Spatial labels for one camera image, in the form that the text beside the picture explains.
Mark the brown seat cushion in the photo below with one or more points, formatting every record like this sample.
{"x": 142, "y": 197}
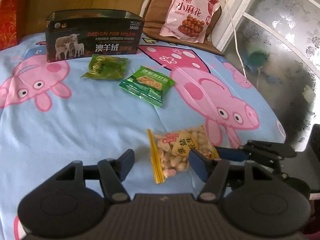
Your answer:
{"x": 154, "y": 13}

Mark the black sheep print box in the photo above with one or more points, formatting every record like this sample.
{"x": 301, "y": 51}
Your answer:
{"x": 76, "y": 33}

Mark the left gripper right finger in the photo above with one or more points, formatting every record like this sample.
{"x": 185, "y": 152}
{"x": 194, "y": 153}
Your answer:
{"x": 213, "y": 172}

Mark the green pickle snack bag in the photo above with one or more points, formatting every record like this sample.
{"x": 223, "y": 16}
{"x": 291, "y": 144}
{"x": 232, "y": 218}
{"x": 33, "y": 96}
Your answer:
{"x": 103, "y": 67}

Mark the large pink snack bag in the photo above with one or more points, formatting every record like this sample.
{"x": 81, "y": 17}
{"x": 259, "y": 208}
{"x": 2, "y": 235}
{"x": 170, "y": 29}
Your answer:
{"x": 188, "y": 20}

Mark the blue fingertip of the right gripper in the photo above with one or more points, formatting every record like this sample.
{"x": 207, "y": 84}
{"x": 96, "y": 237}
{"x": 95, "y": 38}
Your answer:
{"x": 232, "y": 154}

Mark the dark green cracker pack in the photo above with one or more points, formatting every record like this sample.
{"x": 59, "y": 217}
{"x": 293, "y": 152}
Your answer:
{"x": 148, "y": 85}

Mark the clear peanut snack bag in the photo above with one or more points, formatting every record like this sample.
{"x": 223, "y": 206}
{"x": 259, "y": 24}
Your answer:
{"x": 170, "y": 151}

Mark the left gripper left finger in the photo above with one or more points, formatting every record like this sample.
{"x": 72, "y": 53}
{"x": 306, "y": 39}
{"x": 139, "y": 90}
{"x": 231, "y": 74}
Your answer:
{"x": 112, "y": 173}

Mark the red gift bag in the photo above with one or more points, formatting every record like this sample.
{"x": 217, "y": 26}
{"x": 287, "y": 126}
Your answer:
{"x": 13, "y": 22}

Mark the blue cartoon pig bedsheet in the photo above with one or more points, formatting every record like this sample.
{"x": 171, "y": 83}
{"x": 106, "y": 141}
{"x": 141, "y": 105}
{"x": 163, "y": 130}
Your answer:
{"x": 52, "y": 115}

